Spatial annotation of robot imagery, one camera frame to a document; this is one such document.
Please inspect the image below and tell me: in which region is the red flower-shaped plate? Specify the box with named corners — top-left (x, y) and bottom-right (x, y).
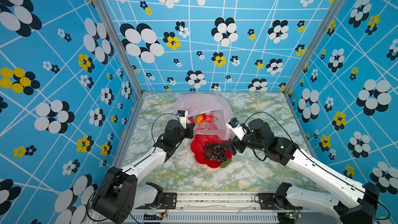
top-left (190, 134), bottom-right (233, 169)

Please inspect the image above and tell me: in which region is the yellow red mango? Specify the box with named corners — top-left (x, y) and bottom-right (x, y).
top-left (196, 114), bottom-right (206, 124)

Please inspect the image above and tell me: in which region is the pink red apple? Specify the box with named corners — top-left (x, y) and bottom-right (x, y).
top-left (205, 115), bottom-right (215, 123)

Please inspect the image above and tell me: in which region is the pink plastic bag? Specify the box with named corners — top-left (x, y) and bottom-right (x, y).
top-left (173, 93), bottom-right (234, 141)

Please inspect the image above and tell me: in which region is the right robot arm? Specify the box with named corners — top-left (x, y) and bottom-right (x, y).
top-left (224, 118), bottom-right (380, 224)

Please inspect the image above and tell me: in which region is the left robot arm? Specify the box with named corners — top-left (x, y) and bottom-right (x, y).
top-left (89, 119), bottom-right (195, 224)

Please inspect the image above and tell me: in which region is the dark purple grape bunch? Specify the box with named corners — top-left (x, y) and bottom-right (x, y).
top-left (203, 143), bottom-right (229, 163)

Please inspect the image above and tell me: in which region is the green leaf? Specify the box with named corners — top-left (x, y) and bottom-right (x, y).
top-left (220, 159), bottom-right (232, 168)

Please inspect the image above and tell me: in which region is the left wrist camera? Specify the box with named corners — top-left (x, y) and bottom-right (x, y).
top-left (177, 110), bottom-right (188, 129)

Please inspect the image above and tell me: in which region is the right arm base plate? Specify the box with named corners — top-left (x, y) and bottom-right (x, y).
top-left (255, 193), bottom-right (303, 212)

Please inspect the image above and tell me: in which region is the aluminium front rail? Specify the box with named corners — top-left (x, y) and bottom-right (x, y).
top-left (123, 191), bottom-right (340, 224)

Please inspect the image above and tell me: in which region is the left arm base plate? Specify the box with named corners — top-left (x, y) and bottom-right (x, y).
top-left (137, 192), bottom-right (177, 210)

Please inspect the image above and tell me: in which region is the right aluminium corner post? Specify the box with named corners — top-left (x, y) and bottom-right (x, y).
top-left (284, 0), bottom-right (346, 98)

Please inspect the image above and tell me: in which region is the aluminium corner post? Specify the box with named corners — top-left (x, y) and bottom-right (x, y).
top-left (94, 0), bottom-right (143, 98)
top-left (284, 0), bottom-right (346, 98)

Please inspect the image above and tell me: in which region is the left aluminium corner post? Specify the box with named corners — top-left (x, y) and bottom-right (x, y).
top-left (94, 0), bottom-right (143, 98)

